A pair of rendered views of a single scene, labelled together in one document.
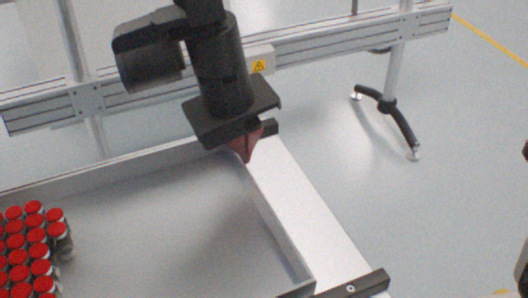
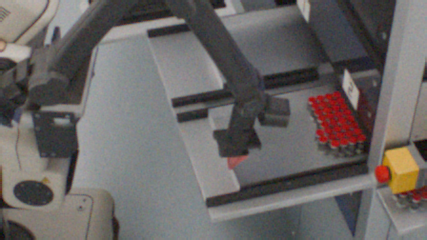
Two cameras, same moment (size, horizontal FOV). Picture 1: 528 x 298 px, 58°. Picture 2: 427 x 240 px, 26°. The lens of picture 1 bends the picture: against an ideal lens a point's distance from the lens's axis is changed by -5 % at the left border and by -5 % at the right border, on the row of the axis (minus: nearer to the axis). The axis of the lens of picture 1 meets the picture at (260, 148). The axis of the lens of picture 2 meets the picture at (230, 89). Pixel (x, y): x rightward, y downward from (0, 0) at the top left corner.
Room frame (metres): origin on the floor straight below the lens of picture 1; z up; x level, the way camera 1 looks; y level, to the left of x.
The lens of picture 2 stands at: (1.88, 0.17, 2.54)
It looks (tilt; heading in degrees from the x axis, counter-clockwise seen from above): 44 degrees down; 186
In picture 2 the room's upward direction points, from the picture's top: 1 degrees clockwise
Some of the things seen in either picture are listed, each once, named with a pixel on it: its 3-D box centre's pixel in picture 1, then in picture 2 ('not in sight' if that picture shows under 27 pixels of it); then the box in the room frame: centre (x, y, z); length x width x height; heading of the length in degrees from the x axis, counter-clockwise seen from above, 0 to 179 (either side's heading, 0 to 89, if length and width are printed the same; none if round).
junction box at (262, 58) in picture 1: (255, 62); not in sight; (1.36, 0.02, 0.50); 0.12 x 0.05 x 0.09; 113
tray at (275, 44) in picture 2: not in sight; (269, 45); (0.00, 0.07, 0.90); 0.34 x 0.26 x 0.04; 113
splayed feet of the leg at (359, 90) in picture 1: (385, 112); not in sight; (1.67, -0.53, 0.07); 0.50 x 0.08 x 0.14; 23
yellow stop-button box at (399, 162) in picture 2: not in sight; (402, 170); (0.49, 0.41, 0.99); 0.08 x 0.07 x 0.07; 113
